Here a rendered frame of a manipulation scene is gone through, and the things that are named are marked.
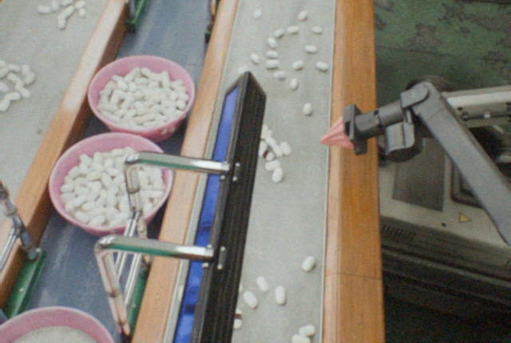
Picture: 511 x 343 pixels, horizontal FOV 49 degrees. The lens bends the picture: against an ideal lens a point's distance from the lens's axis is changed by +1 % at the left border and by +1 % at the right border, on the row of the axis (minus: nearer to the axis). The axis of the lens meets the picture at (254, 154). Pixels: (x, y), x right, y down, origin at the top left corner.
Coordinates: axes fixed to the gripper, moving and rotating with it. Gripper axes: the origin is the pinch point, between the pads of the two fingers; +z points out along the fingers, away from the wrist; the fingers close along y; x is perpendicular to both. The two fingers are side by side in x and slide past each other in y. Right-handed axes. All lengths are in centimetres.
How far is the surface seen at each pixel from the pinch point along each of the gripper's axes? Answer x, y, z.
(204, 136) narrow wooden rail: -11.4, -3.6, 27.0
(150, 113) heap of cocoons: -19.6, -10.2, 40.1
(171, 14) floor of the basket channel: -19, -59, 49
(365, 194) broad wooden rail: 14.2, 6.4, -2.9
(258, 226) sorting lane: 1.1, 17.8, 16.4
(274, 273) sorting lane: 4.2, 28.5, 12.8
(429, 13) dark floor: 105, -177, 7
